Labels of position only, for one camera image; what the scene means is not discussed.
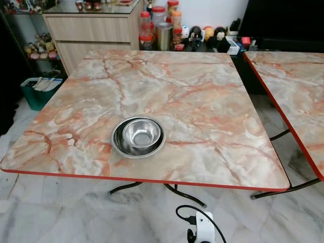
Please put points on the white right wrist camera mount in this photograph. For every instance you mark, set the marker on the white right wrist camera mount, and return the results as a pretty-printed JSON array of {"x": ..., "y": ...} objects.
[{"x": 204, "y": 229}]

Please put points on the white toy figure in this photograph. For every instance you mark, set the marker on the white toy figure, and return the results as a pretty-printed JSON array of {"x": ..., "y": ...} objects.
[{"x": 185, "y": 32}]

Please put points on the black television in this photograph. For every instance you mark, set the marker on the black television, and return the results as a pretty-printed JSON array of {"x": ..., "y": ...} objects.
[{"x": 283, "y": 17}]

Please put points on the dark glass display shelf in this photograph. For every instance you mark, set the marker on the dark glass display shelf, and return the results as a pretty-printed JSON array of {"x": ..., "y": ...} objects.
[{"x": 25, "y": 23}]

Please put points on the blue and white box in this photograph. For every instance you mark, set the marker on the blue and white box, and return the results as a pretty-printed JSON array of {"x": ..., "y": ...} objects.
[{"x": 234, "y": 46}]

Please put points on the small steel bowl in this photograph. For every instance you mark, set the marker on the small steel bowl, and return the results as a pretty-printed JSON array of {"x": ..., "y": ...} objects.
[{"x": 142, "y": 126}]

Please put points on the steel flask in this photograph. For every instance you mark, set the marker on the steel flask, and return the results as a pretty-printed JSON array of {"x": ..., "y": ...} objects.
[{"x": 165, "y": 36}]

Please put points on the red lid plastic jar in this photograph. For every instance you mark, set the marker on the red lid plastic jar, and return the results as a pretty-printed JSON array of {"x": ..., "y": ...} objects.
[
  {"x": 172, "y": 6},
  {"x": 146, "y": 43},
  {"x": 158, "y": 13},
  {"x": 145, "y": 23},
  {"x": 178, "y": 36}
]

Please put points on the white papers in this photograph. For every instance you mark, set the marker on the white papers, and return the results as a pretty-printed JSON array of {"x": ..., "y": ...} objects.
[{"x": 46, "y": 84}]

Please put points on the black toy figure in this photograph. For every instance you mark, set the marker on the black toy figure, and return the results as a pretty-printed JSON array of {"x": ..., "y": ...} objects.
[
  {"x": 220, "y": 33},
  {"x": 195, "y": 33}
]

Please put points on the marble folding table red edge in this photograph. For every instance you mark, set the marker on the marble folding table red edge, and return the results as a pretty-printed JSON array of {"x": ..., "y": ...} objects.
[
  {"x": 192, "y": 96},
  {"x": 293, "y": 91}
]

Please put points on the light wooden cabinet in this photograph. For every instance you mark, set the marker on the light wooden cabinet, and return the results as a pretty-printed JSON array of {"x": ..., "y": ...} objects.
[{"x": 91, "y": 30}]

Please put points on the yellow toy figure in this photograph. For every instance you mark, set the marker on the yellow toy figure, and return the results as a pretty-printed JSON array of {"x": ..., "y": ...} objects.
[{"x": 208, "y": 32}]

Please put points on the green plastic bin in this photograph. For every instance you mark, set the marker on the green plastic bin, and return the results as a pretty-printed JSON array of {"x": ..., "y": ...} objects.
[{"x": 38, "y": 100}]

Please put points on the small red box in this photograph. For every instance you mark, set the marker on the small red box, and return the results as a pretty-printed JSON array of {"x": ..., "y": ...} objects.
[{"x": 246, "y": 40}]

